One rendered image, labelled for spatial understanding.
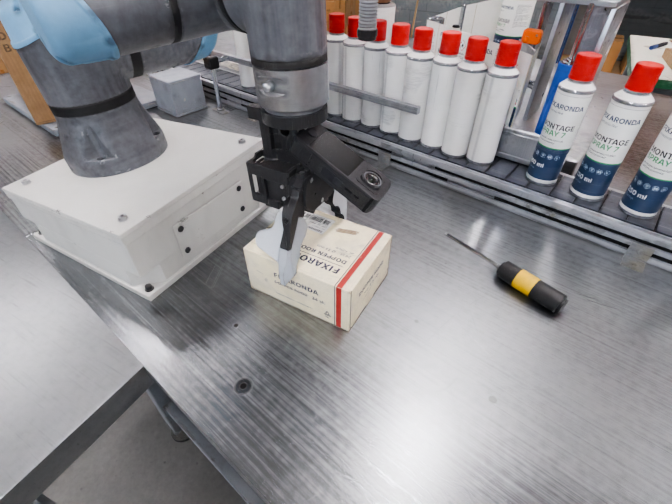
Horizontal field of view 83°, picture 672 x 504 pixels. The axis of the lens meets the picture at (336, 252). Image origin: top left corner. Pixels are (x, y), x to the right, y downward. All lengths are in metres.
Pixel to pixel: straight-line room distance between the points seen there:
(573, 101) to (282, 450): 0.62
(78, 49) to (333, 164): 0.24
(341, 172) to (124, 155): 0.36
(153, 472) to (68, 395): 0.89
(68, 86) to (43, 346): 0.34
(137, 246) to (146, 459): 0.98
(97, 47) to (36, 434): 0.39
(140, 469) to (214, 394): 0.96
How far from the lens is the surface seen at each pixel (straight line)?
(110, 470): 1.47
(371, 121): 0.89
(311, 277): 0.47
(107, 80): 0.66
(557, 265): 0.68
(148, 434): 1.47
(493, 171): 0.78
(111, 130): 0.66
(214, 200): 0.61
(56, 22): 0.41
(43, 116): 1.22
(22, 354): 0.62
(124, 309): 0.60
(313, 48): 0.39
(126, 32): 0.42
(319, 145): 0.42
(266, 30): 0.39
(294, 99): 0.40
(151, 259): 0.57
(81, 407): 0.53
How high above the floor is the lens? 1.23
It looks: 41 degrees down
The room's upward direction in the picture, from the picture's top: straight up
